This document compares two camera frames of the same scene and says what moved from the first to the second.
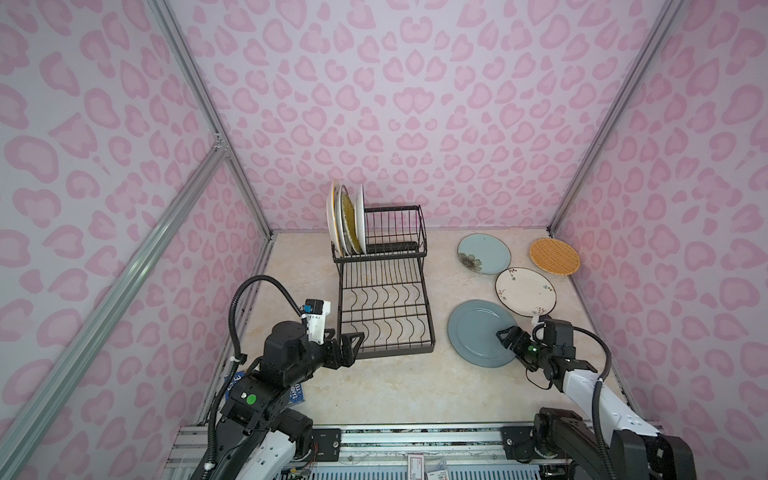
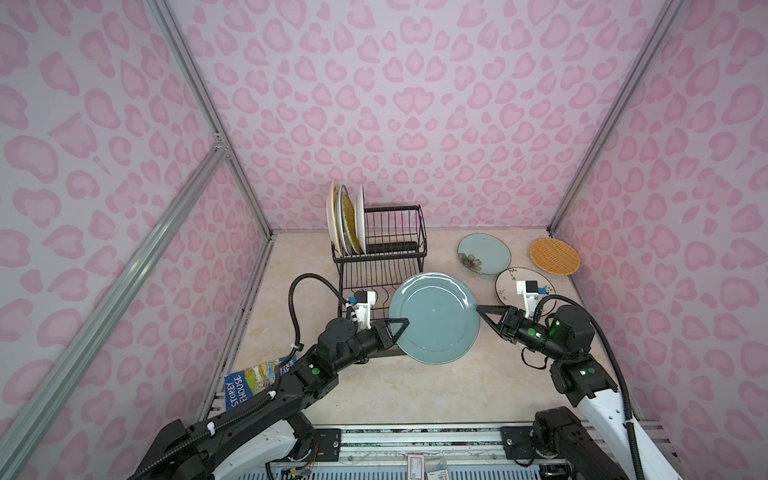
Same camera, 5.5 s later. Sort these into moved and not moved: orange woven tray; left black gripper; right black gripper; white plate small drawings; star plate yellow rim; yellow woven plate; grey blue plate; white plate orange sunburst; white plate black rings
Moved: grey blue plate; right black gripper; left black gripper
Not moved: orange woven tray; yellow woven plate; star plate yellow rim; white plate black rings; white plate orange sunburst; white plate small drawings
